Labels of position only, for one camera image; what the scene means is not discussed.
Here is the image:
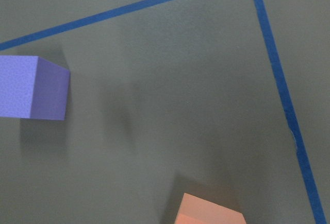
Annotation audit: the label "orange foam block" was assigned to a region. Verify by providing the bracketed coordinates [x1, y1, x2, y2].
[174, 193, 246, 224]

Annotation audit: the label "purple foam block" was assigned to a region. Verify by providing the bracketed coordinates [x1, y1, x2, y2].
[1, 55, 70, 120]

